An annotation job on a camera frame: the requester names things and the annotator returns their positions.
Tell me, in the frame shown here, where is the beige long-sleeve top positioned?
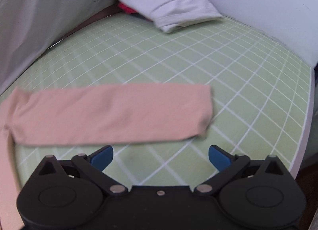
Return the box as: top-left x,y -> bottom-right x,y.
1,83 -> 212,229

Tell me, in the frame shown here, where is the red black garment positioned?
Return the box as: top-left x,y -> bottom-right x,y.
117,2 -> 138,14

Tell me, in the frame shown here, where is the white folded garment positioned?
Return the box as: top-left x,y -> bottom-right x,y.
118,0 -> 223,33

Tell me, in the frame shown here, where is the green grid cutting mat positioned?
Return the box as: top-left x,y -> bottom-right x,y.
1,14 -> 314,187

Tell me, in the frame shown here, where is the grey carrot-print sheet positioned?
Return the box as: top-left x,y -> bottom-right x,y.
1,0 -> 114,92

